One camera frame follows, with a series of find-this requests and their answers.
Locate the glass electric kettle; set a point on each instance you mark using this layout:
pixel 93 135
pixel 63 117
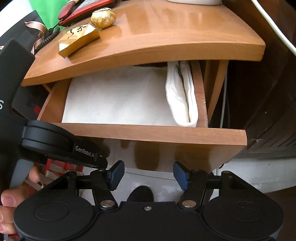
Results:
pixel 198 2

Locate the green bag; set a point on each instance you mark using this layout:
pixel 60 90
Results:
pixel 48 10

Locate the wooden drawer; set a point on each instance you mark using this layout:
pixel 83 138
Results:
pixel 154 148

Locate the left black shoe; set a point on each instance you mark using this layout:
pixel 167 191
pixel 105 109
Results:
pixel 141 194

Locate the gold foil ball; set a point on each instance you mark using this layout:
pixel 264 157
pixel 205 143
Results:
pixel 103 18

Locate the wooden nightstand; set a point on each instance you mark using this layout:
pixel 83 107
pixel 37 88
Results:
pixel 158 31

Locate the dark wooden cabinet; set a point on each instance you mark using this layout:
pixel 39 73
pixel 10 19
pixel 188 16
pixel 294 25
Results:
pixel 260 96

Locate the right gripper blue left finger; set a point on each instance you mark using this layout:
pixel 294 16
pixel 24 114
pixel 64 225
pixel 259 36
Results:
pixel 115 174

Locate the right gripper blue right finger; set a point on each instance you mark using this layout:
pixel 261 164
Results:
pixel 182 175

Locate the person's left hand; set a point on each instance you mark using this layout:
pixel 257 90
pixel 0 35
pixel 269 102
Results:
pixel 10 199

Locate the rolled white cloth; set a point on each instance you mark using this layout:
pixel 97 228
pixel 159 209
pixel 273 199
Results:
pixel 180 93

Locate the gold foil tea packet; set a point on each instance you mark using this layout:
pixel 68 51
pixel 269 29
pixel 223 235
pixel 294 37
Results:
pixel 77 38

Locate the white folded towel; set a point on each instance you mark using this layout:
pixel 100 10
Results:
pixel 126 96

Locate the red gift bags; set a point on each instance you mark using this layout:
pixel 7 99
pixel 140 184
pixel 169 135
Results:
pixel 34 176

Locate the red telephone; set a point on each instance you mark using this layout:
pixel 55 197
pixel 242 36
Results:
pixel 75 11

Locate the black paper gift bag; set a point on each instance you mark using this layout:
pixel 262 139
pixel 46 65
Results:
pixel 29 100

